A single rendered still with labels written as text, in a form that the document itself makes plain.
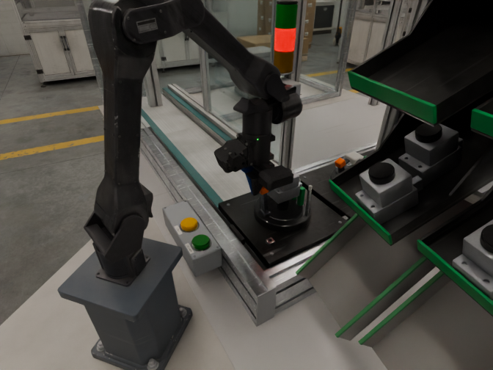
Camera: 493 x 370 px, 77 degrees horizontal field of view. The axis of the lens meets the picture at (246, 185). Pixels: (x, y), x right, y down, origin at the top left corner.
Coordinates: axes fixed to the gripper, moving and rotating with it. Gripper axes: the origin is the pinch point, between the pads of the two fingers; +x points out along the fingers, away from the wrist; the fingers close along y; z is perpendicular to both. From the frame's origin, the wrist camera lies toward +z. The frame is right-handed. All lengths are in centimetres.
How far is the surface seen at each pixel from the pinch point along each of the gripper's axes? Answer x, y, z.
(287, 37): -25.3, -16.8, -18.6
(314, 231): 12.2, 9.2, -10.9
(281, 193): 3.9, 2.1, -5.8
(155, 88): 9, -105, -9
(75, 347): 24.0, 2.3, 42.5
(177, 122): 18, -80, -10
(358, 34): 46, -372, -447
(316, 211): 12.1, 3.9, -16.2
